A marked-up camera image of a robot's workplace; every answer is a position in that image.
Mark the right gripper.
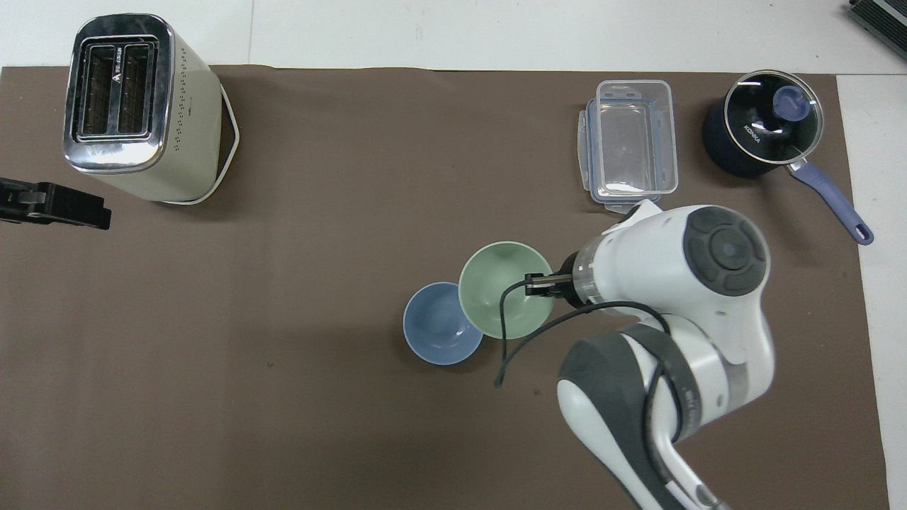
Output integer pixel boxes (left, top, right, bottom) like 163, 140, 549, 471
524, 252, 583, 308

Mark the green bowl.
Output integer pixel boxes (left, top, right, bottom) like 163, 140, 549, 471
458, 242, 557, 341

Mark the blue bowl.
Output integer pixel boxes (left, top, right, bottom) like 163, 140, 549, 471
402, 282, 485, 366

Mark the clear lid with blue seal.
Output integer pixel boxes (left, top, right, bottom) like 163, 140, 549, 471
578, 99, 667, 214

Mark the clear plastic container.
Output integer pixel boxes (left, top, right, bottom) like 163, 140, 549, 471
594, 79, 680, 197

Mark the dark blue saucepan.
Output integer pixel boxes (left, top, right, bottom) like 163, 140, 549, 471
702, 69, 874, 247

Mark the glass lid with blue knob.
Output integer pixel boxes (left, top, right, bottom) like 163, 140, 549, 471
724, 69, 825, 165

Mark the cream toaster with chrome top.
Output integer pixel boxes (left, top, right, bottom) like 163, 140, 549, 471
62, 13, 240, 206

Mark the black ribbed box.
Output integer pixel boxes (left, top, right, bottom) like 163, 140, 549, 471
848, 0, 907, 41

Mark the black cable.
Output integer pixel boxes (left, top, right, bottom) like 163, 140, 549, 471
494, 275, 727, 510

